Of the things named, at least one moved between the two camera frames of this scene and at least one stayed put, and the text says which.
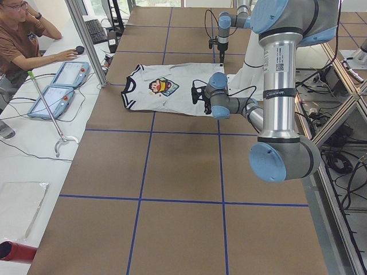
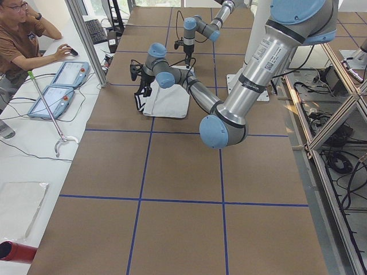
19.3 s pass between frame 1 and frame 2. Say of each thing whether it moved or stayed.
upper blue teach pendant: stayed
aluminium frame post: stayed
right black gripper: moved
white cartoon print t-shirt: moved
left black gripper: moved
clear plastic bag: stayed
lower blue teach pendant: stayed
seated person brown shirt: stayed
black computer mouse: moved
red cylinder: stayed
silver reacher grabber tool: stayed
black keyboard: stayed
